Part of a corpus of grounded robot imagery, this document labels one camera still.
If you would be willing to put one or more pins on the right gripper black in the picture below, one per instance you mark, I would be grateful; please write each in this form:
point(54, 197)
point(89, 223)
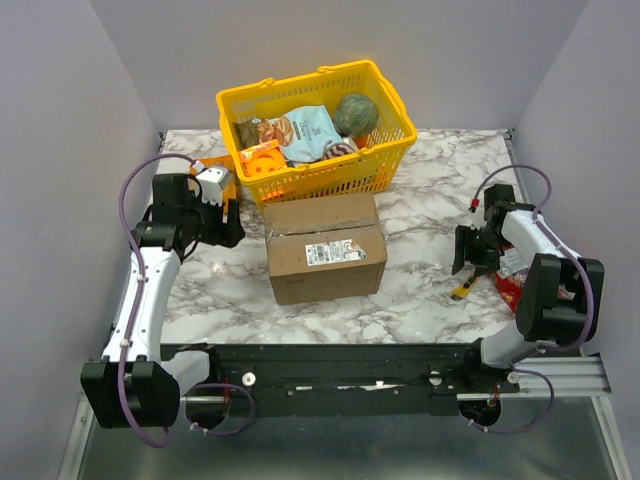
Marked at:
point(470, 248)

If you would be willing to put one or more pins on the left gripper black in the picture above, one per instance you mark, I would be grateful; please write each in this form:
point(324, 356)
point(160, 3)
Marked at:
point(226, 234)

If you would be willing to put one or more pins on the yellow utility knife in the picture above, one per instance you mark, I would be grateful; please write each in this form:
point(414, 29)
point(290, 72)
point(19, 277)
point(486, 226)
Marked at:
point(462, 291)

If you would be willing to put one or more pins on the brown cardboard express box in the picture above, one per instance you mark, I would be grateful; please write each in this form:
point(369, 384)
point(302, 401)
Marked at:
point(324, 248)

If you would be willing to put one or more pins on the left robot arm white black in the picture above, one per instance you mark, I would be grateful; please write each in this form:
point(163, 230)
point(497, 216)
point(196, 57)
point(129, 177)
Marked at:
point(131, 385)

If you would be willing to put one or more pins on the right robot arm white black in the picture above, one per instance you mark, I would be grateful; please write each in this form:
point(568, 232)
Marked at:
point(557, 311)

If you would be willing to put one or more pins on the orange toy box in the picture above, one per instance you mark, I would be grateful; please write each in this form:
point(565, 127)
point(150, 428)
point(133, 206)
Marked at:
point(262, 158)

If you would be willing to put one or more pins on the red snack bag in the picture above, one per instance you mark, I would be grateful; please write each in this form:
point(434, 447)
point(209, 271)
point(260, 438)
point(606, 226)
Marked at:
point(512, 280)

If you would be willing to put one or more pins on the brown snack packet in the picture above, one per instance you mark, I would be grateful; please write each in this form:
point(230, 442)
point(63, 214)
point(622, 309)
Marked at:
point(247, 132)

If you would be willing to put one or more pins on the yellow plastic shopping basket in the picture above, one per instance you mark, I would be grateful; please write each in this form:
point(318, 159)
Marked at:
point(370, 169)

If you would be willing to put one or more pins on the light blue chips bag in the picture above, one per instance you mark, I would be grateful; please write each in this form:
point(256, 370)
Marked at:
point(302, 133)

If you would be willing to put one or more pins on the pink brown striped pouch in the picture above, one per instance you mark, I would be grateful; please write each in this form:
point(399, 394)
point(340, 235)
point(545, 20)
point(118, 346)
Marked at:
point(335, 150)

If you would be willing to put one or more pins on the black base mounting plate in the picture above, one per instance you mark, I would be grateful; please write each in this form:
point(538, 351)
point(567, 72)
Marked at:
point(306, 380)

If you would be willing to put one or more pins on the green melon ball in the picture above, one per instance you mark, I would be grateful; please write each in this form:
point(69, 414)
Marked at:
point(356, 115)

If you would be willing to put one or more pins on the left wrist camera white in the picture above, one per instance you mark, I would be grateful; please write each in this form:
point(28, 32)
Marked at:
point(213, 182)

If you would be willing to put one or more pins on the aluminium rail frame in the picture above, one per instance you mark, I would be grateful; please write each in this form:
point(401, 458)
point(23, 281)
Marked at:
point(578, 440)

